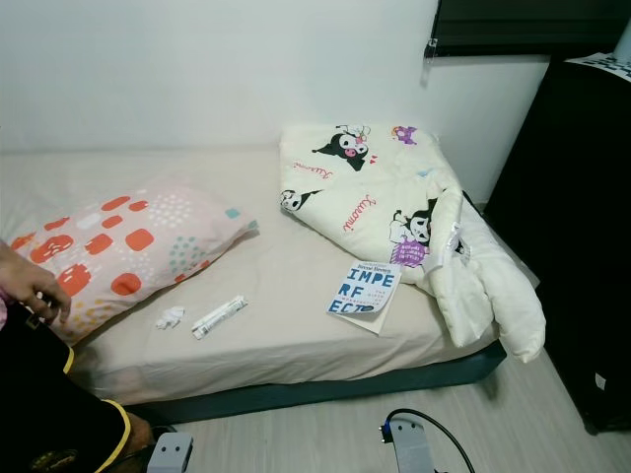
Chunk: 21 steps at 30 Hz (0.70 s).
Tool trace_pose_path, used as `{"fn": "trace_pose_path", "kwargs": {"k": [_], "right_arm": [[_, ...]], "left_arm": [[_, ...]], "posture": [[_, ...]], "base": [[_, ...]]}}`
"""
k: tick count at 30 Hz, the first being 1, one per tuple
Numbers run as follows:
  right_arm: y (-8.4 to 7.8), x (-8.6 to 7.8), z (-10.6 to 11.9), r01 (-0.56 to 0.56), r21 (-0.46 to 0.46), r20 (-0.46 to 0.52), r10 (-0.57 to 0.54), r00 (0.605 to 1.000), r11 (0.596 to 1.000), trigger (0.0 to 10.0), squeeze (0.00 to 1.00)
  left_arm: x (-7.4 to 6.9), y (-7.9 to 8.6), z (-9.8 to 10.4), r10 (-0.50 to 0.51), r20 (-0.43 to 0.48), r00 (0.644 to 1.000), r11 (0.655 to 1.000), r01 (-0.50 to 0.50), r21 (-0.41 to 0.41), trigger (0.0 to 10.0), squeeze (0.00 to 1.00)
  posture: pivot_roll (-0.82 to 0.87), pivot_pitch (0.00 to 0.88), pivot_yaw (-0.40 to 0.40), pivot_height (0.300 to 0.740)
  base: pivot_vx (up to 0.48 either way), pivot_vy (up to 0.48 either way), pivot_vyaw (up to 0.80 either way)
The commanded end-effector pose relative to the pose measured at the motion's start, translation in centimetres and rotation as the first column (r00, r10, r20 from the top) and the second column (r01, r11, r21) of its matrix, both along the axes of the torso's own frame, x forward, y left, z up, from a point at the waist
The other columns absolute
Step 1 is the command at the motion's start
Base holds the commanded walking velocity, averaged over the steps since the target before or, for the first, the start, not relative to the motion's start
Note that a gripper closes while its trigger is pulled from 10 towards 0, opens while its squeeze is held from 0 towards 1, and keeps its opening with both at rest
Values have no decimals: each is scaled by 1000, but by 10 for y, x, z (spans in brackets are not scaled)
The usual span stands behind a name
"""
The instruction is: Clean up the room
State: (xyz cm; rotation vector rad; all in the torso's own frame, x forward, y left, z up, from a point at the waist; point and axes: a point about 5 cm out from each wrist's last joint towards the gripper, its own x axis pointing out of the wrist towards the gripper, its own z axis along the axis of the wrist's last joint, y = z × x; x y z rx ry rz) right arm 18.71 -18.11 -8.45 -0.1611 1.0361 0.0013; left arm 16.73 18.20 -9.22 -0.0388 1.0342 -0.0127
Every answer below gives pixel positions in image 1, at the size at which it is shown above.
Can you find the black white checkered cloth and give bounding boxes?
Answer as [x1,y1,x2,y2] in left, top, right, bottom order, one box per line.
[564,51,631,85]

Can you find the white tube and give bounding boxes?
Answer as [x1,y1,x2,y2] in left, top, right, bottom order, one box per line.
[192,295,247,341]

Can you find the black wardrobe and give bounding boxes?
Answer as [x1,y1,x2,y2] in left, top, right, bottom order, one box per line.
[483,54,631,435]

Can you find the person's hand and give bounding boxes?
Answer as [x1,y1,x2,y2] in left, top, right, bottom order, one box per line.
[5,251,72,326]

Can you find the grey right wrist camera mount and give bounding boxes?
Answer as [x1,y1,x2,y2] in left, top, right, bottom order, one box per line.
[380,416,435,473]

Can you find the person's bare leg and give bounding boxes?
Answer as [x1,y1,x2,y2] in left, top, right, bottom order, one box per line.
[123,414,159,460]

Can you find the pink pillow with orange spots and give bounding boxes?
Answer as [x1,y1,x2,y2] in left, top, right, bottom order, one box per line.
[8,177,259,346]

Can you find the black shorts with yellow trim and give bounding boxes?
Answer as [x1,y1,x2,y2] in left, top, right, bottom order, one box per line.
[0,301,131,473]

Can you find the cream cartoon print comforter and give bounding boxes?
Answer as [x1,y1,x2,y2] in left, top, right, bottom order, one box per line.
[279,123,548,364]

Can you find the teal bed base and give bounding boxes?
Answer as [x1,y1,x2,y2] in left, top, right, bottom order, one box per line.
[123,340,507,427]

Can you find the white tissue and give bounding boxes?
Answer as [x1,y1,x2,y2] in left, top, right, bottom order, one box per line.
[156,305,186,330]

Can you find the white book with blue letters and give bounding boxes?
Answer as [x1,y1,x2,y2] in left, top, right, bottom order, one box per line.
[325,259,403,336]

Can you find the beige sheet mattress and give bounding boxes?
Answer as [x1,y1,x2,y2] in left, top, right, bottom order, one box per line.
[0,146,504,405]

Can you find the black window blind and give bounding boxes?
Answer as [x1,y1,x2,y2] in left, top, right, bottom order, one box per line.
[429,0,631,58]

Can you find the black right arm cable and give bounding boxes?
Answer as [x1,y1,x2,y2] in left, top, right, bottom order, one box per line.
[385,408,476,473]

